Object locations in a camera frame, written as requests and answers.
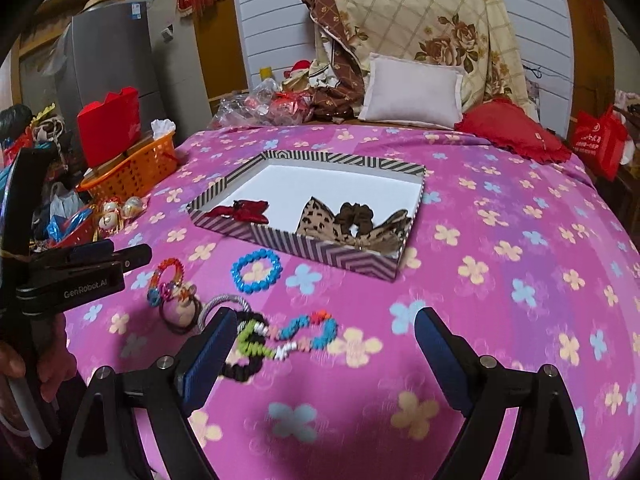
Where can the red velvet bow clip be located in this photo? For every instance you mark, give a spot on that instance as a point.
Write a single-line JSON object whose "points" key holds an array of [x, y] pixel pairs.
{"points": [[247, 211]]}

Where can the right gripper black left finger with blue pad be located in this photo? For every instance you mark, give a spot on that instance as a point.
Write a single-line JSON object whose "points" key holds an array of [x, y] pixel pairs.
{"points": [[105, 442]]}

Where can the red paper gift bag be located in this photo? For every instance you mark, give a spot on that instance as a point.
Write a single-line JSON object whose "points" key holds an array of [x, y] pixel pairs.
{"points": [[107, 129]]}

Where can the person's left hand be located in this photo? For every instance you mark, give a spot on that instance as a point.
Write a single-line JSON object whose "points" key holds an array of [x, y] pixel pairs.
{"points": [[56, 365]]}

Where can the clear plastic bag pile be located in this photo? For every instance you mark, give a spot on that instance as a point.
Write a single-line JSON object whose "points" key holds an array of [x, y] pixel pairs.
{"points": [[266, 105]]}

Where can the white small pillow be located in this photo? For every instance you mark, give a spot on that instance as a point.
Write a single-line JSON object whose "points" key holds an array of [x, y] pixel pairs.
{"points": [[412, 93]]}

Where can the leopard print bow scrunchie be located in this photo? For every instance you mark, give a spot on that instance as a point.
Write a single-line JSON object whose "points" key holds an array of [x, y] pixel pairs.
{"points": [[353, 226]]}

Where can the red shopping bag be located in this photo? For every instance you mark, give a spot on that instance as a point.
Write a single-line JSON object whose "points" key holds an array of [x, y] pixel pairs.
{"points": [[599, 142]]}

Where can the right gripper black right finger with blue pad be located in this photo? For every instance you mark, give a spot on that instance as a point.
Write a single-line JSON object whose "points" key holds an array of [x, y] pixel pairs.
{"points": [[546, 441]]}

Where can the red ruffled cushion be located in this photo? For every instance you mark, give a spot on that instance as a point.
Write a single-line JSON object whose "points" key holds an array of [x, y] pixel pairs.
{"points": [[506, 126]]}

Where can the white tissue in basket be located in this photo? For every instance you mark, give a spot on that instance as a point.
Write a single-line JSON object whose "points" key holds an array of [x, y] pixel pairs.
{"points": [[162, 127]]}

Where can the pink floral bed sheet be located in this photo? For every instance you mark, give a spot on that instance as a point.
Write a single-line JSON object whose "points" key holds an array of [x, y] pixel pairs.
{"points": [[525, 261]]}

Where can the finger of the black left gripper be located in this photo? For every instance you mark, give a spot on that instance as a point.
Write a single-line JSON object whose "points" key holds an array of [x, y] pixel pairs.
{"points": [[133, 257], [78, 254]]}

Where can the orange plastic basket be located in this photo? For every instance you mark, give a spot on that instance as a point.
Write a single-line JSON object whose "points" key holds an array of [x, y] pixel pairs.
{"points": [[133, 173]]}

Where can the striped white shallow box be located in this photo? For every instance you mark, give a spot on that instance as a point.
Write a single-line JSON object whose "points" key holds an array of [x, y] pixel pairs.
{"points": [[286, 180]]}

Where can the grey refrigerator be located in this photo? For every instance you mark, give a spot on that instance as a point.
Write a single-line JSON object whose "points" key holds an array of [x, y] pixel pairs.
{"points": [[143, 44]]}

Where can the red small bowl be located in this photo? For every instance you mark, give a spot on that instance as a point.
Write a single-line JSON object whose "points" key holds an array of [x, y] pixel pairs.
{"points": [[73, 231]]}

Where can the beige floral quilt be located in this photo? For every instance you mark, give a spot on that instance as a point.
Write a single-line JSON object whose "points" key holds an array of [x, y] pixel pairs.
{"points": [[473, 36]]}

